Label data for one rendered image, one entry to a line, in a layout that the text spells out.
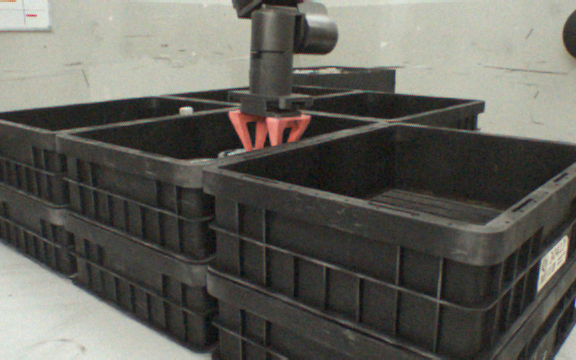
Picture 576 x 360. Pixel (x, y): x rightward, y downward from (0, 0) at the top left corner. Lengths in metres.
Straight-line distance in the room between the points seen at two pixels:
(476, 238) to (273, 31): 0.41
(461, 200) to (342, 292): 0.38
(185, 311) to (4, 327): 0.26
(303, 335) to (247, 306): 0.07
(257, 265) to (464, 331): 0.21
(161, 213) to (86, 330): 0.20
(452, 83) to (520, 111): 0.56
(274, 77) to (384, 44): 4.02
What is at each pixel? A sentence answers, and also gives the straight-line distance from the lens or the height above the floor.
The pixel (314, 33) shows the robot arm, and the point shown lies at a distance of 0.75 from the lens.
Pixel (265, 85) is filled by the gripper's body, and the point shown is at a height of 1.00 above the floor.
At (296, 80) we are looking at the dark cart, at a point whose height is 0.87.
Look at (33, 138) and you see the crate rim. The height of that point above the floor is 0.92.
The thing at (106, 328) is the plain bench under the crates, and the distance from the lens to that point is 0.74.
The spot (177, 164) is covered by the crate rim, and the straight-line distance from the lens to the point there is 0.57.
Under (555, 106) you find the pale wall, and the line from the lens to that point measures 4.06.
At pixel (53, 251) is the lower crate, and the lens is 0.89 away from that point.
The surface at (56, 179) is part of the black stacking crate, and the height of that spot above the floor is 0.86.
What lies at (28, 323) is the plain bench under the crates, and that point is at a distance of 0.79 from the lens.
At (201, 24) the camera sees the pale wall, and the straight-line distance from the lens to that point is 4.61.
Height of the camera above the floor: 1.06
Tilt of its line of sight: 15 degrees down
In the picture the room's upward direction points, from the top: straight up
